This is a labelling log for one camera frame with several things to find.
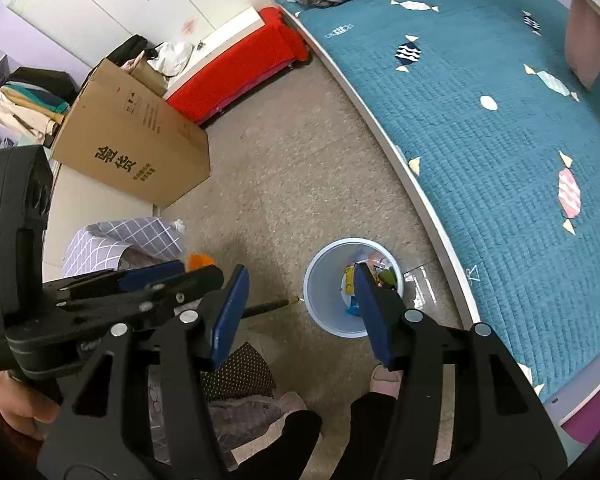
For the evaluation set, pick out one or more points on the white plastic bag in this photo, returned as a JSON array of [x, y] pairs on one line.
[[172, 58]]

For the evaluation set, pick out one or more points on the hanging jackets in wardrobe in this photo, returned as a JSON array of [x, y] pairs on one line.
[[35, 102]]

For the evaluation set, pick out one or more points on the green leaf artificial plant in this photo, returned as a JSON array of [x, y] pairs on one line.
[[387, 279]]

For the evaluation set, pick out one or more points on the blue plastic trash bucket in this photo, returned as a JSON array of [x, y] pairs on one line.
[[323, 294]]

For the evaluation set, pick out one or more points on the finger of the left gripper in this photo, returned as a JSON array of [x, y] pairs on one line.
[[155, 303], [111, 282]]

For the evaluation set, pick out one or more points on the person's left hand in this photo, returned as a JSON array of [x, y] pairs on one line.
[[25, 409]]

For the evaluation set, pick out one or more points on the orange white snack bag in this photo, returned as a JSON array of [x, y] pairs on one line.
[[198, 261]]

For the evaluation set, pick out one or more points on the person's black trouser leg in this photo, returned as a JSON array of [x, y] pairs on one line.
[[288, 455]]

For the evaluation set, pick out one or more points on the teal quilted bed mattress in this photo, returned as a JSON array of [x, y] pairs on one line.
[[477, 99]]

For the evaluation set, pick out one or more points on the purple checked tablecloth table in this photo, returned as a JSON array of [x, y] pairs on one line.
[[122, 245]]

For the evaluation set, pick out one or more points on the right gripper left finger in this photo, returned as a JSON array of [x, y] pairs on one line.
[[103, 429]]

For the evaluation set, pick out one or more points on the pink slipper foot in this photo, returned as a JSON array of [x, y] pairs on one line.
[[386, 382]]

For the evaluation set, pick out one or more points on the yellow snack packet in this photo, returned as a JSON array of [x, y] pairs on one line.
[[348, 276]]

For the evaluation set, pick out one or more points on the red covered low bench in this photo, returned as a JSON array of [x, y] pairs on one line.
[[252, 61]]

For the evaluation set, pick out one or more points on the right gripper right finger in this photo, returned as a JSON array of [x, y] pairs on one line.
[[465, 410]]

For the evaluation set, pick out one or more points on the white low cabinet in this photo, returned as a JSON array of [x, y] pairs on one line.
[[79, 201]]

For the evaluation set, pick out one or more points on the large cardboard box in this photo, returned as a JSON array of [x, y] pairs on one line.
[[122, 134]]

